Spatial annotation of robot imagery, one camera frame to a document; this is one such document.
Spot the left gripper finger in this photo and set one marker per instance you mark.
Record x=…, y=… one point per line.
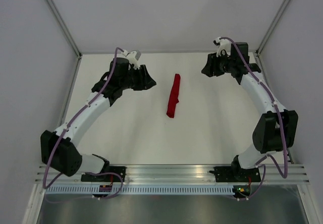
x=147, y=82
x=143, y=72

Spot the right aluminium frame post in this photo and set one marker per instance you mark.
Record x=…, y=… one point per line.
x=278, y=16

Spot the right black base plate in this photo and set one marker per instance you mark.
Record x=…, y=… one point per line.
x=225, y=174

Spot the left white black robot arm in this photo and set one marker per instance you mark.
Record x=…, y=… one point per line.
x=59, y=147

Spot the left aluminium frame post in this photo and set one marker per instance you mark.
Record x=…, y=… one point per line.
x=63, y=27

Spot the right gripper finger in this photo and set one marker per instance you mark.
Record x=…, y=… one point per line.
x=208, y=69
x=212, y=59

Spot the red cloth napkin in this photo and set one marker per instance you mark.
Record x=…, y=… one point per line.
x=173, y=98

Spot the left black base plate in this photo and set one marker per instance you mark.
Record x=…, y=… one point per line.
x=114, y=174

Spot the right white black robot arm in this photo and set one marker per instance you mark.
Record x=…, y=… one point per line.
x=276, y=127

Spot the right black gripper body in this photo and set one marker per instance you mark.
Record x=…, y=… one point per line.
x=223, y=65

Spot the aluminium frame post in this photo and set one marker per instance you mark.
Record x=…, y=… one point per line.
x=63, y=27
x=278, y=16

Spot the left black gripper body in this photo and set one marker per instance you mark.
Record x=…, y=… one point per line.
x=134, y=80

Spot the white slotted cable duct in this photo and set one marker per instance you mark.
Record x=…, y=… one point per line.
x=141, y=189

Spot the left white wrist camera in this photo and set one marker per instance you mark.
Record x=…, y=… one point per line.
x=132, y=56

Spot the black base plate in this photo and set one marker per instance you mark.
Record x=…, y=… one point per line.
x=114, y=174
x=225, y=174

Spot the aluminium mounting rail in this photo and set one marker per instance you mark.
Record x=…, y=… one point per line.
x=200, y=174

